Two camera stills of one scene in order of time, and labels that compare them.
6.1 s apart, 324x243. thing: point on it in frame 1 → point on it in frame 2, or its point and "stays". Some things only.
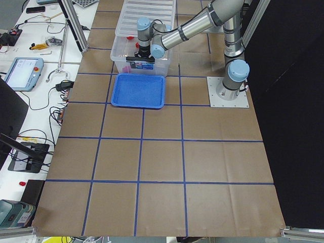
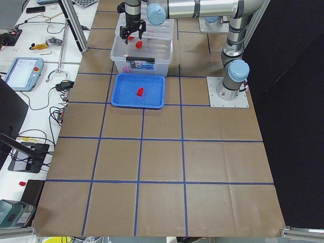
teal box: (14, 213) stays
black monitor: (13, 110) stays
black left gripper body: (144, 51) → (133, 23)
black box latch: (140, 58) stays
